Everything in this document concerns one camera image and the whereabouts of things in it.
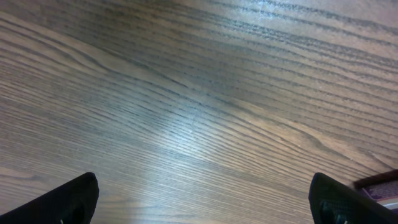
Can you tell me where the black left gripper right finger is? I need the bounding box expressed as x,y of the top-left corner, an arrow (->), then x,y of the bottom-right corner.
308,172 -> 397,224

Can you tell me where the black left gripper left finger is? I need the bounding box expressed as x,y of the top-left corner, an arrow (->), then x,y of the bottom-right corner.
1,172 -> 99,224

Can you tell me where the purple sanitary pad pack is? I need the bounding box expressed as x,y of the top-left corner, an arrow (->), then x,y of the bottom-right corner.
353,169 -> 398,213

